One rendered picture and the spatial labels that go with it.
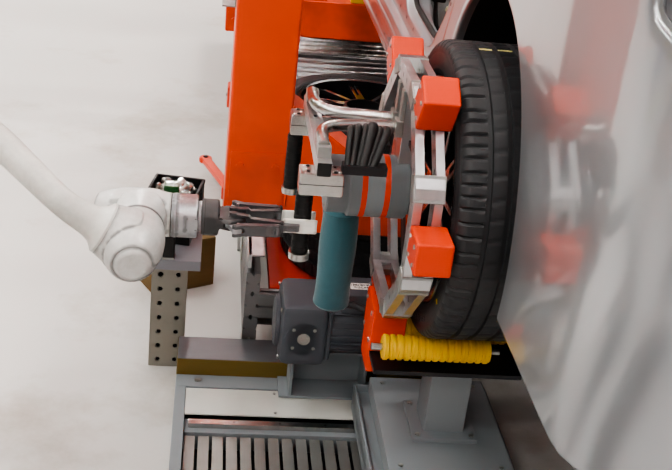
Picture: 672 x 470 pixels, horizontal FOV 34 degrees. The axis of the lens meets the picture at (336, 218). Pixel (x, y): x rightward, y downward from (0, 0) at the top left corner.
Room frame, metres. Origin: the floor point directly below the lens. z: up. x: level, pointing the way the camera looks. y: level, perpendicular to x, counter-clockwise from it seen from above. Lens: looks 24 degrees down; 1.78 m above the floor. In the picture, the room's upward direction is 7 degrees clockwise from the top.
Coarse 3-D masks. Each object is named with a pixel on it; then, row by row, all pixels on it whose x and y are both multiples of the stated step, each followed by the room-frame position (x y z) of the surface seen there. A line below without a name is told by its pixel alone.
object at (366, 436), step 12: (360, 384) 2.49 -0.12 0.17; (360, 396) 2.47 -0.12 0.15; (360, 408) 2.38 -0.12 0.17; (360, 420) 2.33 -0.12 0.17; (372, 420) 2.37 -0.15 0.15; (360, 432) 2.31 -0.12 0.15; (372, 432) 2.31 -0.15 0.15; (360, 444) 2.29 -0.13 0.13; (372, 444) 2.26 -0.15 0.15; (504, 444) 2.30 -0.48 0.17; (360, 456) 2.27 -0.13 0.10; (372, 456) 2.22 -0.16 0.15; (372, 468) 2.17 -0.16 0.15
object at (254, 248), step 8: (248, 240) 2.83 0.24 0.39; (256, 240) 2.84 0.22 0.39; (240, 248) 3.15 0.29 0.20; (248, 248) 2.79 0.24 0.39; (256, 248) 2.79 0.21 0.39; (264, 248) 2.79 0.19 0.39; (240, 256) 3.13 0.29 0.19; (248, 256) 2.76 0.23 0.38; (256, 256) 2.75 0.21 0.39; (264, 256) 2.75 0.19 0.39; (248, 264) 2.74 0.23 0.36; (256, 264) 2.79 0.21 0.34; (248, 272) 2.74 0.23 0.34; (256, 272) 2.74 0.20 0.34; (248, 280) 2.73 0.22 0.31; (256, 280) 2.74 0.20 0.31; (248, 288) 2.73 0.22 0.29; (256, 288) 2.74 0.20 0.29
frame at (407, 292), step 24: (408, 72) 2.22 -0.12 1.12; (432, 72) 2.24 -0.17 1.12; (384, 96) 2.47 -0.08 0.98; (408, 96) 2.18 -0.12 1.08; (432, 144) 2.08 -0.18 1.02; (432, 168) 2.05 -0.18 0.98; (432, 192) 1.98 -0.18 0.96; (408, 216) 2.01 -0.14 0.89; (432, 216) 1.99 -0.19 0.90; (408, 240) 1.98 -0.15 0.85; (384, 264) 2.33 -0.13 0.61; (408, 264) 1.98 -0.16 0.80; (384, 288) 2.20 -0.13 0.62; (408, 288) 1.98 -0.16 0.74; (384, 312) 2.11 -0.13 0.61; (408, 312) 2.10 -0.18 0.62
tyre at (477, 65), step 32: (448, 64) 2.23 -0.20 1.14; (480, 64) 2.19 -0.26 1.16; (512, 64) 2.19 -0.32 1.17; (480, 96) 2.09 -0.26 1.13; (512, 96) 2.10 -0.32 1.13; (480, 128) 2.03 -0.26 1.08; (512, 128) 2.05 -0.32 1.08; (480, 160) 1.99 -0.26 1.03; (512, 160) 2.01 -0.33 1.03; (480, 192) 1.96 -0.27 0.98; (512, 192) 1.97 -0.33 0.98; (480, 224) 1.95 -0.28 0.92; (512, 224) 1.95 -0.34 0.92; (480, 256) 1.94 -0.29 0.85; (448, 288) 1.95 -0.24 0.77; (480, 288) 1.95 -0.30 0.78; (416, 320) 2.17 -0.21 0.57; (448, 320) 1.98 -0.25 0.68; (480, 320) 1.99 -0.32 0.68
